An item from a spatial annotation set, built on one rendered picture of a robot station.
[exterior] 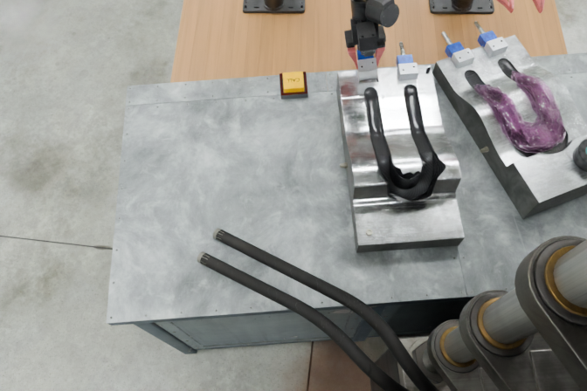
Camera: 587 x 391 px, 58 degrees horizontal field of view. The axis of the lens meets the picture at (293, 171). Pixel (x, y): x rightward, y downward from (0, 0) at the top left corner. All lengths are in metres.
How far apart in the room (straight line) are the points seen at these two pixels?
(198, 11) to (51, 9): 1.50
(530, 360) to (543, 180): 0.65
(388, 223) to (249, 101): 0.55
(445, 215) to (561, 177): 0.29
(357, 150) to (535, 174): 0.44
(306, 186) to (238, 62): 0.47
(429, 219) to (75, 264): 1.54
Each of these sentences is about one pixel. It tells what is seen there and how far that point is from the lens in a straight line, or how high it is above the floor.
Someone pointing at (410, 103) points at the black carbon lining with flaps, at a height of 0.88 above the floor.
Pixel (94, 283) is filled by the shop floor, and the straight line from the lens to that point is 2.33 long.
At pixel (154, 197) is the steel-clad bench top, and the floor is 0.80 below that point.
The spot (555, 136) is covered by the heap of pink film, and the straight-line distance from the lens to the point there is 1.51.
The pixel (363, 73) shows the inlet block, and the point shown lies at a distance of 1.45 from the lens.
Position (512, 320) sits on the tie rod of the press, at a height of 1.40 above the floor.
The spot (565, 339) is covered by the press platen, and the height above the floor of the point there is 1.54.
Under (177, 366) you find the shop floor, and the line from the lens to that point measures 2.16.
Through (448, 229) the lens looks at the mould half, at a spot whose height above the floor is 0.86.
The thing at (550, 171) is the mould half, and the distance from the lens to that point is 1.44.
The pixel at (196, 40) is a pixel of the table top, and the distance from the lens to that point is 1.73.
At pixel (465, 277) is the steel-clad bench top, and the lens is 1.39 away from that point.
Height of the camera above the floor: 2.09
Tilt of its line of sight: 64 degrees down
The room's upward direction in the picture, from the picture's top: 4 degrees counter-clockwise
